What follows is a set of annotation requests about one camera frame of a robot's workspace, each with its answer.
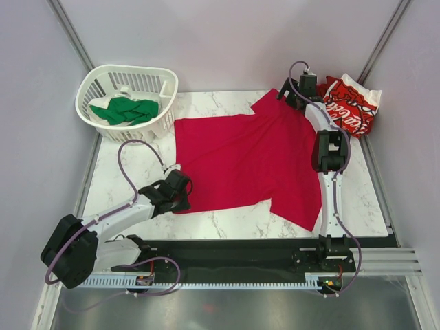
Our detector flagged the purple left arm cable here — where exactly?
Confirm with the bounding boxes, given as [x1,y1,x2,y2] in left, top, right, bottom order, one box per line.
[44,139,182,296]

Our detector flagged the white slotted cable duct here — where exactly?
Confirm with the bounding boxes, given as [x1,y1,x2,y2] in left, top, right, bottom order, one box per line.
[78,273,341,290]

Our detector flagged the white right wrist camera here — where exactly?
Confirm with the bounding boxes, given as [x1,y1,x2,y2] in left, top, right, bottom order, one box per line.
[303,67,316,76]

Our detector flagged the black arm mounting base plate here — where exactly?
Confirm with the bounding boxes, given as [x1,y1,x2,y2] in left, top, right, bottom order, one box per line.
[109,239,355,285]

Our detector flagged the red coca-cola print shirt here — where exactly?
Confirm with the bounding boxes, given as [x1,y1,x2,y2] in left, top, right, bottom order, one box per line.
[323,74,382,138]

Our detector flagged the white cloth in basket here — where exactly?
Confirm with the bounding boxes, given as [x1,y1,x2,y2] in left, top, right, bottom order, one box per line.
[86,96,112,126]

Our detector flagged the aluminium frame rail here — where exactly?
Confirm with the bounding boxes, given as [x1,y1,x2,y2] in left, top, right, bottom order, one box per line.
[359,247,422,276]

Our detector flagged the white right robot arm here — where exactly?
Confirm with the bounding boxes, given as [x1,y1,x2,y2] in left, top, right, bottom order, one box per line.
[277,71,351,272]

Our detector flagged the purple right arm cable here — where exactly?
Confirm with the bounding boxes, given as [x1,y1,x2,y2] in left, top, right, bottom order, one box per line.
[287,60,362,298]

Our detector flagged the crimson red t shirt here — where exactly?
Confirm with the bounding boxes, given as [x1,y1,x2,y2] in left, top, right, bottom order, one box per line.
[175,89,321,231]

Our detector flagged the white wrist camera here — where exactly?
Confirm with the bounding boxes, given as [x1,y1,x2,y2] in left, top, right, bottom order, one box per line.
[162,164,182,173]
[303,67,316,76]

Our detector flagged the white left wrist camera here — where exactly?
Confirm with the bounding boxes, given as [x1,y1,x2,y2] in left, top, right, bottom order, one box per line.
[162,164,182,173]

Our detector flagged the white plastic laundry basket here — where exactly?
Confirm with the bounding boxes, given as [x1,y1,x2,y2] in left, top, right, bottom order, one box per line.
[75,65,179,142]

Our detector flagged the green t shirt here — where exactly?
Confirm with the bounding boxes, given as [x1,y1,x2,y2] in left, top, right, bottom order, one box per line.
[108,96,160,126]

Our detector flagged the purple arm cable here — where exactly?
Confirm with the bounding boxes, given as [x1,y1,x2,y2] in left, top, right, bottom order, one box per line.
[44,139,182,296]
[287,60,362,298]

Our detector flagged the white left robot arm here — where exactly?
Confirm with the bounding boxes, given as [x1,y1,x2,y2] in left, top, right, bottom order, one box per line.
[41,169,193,289]

